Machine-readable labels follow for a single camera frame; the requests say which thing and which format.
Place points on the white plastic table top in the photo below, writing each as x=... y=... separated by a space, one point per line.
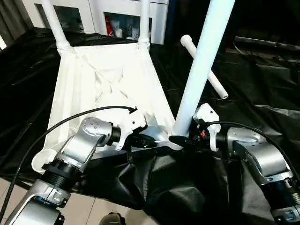
x=108 y=79

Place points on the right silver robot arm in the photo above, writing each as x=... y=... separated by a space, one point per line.
x=262 y=154

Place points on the black plastic mat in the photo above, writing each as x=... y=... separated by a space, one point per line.
x=262 y=93

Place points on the small white jar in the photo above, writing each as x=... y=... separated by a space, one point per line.
x=135 y=33

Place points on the white glass-door cabinet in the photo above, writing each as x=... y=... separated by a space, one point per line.
x=93 y=11

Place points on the grey curtain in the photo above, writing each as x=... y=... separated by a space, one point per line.
x=14 y=18

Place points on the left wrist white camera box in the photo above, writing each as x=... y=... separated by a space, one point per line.
x=131 y=125

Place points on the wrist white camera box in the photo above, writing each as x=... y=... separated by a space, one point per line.
x=206 y=117
x=131 y=125

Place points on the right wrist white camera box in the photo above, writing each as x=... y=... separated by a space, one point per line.
x=206 y=117

